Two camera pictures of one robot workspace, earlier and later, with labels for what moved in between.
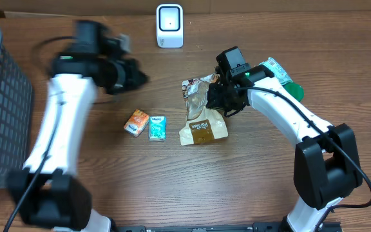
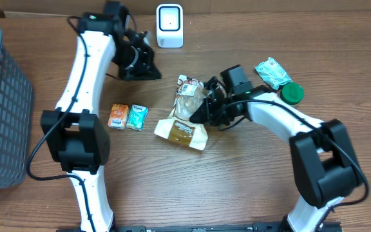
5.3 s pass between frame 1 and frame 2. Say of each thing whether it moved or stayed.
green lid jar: stayed
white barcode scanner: stayed
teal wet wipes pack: stayed
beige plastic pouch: moved
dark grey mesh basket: stayed
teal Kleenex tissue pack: moved
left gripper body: moved
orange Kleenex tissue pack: moved
